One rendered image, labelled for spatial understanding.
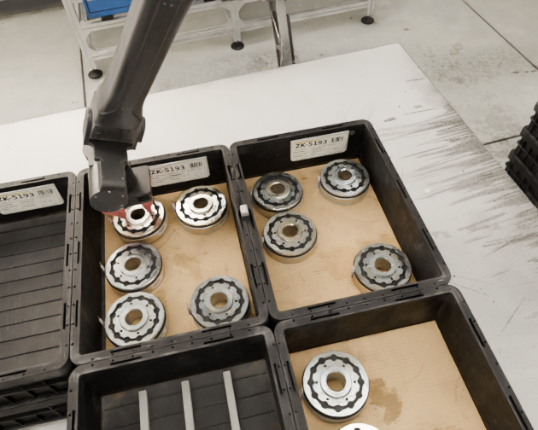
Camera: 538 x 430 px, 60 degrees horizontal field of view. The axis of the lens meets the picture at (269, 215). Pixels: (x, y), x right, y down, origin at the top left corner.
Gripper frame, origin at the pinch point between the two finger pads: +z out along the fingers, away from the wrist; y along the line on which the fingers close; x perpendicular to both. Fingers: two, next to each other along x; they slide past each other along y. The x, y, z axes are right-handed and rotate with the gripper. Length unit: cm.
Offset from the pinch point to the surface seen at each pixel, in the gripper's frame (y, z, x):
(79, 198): -8.8, -5.9, 1.3
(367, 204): 45.8, 6.3, -5.7
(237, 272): 17.0, 4.1, -15.7
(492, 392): 50, -3, -47
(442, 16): 166, 109, 179
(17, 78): -89, 95, 179
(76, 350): -7.9, -8.2, -28.7
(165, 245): 4.0, 4.0, -6.5
